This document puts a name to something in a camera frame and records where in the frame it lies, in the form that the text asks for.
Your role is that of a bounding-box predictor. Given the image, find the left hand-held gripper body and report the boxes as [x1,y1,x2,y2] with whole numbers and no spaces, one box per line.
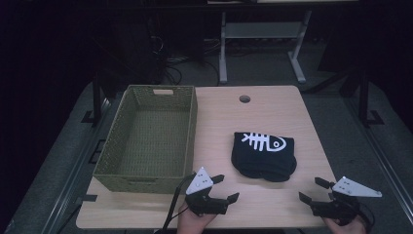
[184,166,230,216]

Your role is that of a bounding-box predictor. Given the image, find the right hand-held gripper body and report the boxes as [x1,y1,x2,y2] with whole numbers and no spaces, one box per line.
[310,175,383,226]

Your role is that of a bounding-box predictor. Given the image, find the black cloth with fishbone print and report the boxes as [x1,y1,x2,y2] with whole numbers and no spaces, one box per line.
[230,131,298,183]

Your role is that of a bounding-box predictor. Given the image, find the green woven basket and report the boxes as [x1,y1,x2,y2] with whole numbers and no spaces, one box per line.
[93,84,199,195]

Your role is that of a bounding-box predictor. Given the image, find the person's right hand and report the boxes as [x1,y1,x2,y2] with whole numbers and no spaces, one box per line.
[322,216,368,234]

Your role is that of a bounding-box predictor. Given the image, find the person's left hand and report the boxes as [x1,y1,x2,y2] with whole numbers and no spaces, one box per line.
[176,201,217,234]

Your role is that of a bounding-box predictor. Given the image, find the black metal stand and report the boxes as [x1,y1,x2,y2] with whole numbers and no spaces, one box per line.
[357,69,386,128]
[81,69,110,127]

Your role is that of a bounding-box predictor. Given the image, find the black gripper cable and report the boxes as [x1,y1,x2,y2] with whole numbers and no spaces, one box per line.
[357,201,375,234]
[161,173,197,234]

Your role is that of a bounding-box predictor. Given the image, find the metal floor rail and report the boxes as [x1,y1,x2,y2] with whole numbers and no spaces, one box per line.
[41,97,112,234]
[344,97,413,226]

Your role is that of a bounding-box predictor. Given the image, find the bundle of floor cables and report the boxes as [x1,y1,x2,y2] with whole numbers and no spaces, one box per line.
[147,32,222,86]

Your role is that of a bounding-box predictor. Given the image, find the white metal table frame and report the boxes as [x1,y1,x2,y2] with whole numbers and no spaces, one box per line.
[218,9,314,86]

